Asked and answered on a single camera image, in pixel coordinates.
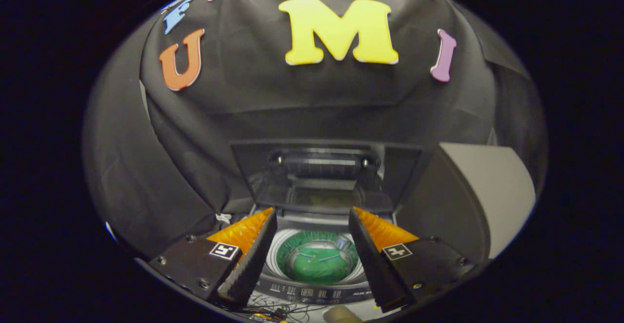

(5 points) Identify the green polo shirt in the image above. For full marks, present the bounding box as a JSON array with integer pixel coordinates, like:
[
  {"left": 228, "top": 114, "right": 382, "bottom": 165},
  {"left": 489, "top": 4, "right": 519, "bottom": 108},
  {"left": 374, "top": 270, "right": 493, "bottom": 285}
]
[{"left": 276, "top": 230, "right": 360, "bottom": 285}]

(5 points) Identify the black backdrop cloth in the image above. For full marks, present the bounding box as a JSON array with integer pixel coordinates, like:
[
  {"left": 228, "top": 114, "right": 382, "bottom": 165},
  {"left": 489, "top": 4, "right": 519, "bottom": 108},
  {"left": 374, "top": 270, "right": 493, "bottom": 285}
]
[{"left": 82, "top": 0, "right": 546, "bottom": 260}]

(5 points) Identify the beige cabinet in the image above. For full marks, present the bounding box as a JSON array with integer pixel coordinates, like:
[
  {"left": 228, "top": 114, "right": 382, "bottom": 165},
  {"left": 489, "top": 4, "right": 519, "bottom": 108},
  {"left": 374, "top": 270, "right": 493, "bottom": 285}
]
[{"left": 396, "top": 142, "right": 537, "bottom": 265}]

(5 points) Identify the thin black cable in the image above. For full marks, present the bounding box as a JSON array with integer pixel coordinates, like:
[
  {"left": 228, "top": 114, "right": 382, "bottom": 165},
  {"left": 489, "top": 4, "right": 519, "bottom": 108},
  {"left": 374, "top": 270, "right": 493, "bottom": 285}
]
[{"left": 246, "top": 294, "right": 332, "bottom": 323}]

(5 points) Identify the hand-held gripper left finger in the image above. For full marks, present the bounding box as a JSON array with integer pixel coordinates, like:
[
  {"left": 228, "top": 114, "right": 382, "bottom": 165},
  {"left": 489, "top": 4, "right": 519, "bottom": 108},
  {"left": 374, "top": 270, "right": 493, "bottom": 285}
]
[{"left": 148, "top": 207, "right": 278, "bottom": 309}]

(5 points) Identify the grey washing machine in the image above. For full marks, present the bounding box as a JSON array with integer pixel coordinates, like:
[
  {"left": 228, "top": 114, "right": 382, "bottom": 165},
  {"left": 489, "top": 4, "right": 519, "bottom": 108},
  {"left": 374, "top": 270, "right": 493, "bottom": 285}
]
[{"left": 244, "top": 205, "right": 395, "bottom": 309}]

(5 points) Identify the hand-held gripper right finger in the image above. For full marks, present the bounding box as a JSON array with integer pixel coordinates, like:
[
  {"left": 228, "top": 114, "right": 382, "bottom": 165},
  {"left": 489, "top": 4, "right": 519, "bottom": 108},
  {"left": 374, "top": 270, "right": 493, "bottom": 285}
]
[{"left": 348, "top": 207, "right": 476, "bottom": 313}]

